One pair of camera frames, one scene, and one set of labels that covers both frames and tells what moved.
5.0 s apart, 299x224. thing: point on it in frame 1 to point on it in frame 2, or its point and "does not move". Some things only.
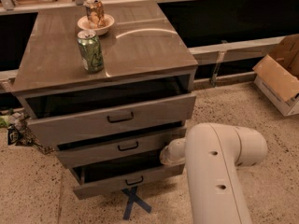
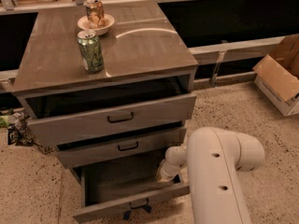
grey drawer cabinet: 109,127 does not move
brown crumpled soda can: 95,12 does not move
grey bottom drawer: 107,171 to 109,193
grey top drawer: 61,119 does not move
